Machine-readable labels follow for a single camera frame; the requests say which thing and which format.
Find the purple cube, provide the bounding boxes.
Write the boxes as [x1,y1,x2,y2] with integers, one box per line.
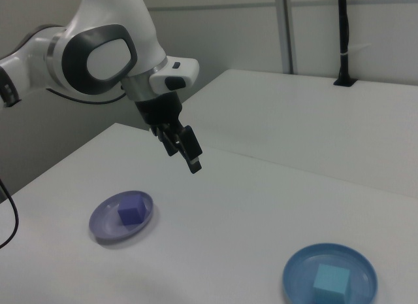
[117,192,146,226]

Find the purple plate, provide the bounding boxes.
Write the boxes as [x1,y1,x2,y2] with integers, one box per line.
[88,190,155,243]

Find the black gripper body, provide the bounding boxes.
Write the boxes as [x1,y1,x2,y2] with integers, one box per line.
[133,92,184,132]

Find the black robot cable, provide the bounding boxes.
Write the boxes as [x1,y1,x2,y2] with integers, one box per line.
[0,86,128,250]

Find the blue plate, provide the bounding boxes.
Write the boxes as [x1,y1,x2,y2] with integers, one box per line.
[281,242,379,304]

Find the black strap on arm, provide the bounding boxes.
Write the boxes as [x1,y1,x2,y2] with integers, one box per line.
[0,66,22,108]

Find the light blue cube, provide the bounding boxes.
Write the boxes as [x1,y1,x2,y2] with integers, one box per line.
[311,263,351,304]

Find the black pole with base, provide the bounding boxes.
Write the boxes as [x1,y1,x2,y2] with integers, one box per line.
[332,0,357,88]

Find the grey partition post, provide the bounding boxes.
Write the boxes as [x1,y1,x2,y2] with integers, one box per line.
[280,0,299,75]

